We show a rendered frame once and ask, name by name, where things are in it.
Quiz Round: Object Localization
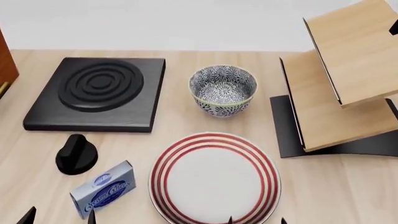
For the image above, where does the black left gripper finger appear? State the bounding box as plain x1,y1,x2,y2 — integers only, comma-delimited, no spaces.
14,206,37,224
87,209,100,224

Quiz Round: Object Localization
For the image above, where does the silver blue cream cheese box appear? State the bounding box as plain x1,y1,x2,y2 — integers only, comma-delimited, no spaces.
69,159,137,220

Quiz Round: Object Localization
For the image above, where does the blue white patterned bowl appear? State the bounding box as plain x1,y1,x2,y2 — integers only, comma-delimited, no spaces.
188,64,259,118

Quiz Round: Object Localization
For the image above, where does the white plate with red rings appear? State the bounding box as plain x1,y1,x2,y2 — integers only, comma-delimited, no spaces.
148,132,282,224

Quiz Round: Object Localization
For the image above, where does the black stove knob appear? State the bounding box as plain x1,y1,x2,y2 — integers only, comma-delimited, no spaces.
55,133,100,175

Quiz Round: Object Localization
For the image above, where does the black flat stove burner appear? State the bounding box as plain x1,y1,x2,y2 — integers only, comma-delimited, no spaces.
22,57,167,134

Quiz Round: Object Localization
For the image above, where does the light wooden two-tier rack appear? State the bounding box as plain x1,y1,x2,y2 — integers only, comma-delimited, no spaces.
269,0,398,159

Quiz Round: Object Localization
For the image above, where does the brown wooden cabinet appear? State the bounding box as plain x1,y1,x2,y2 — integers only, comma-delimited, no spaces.
0,27,20,101

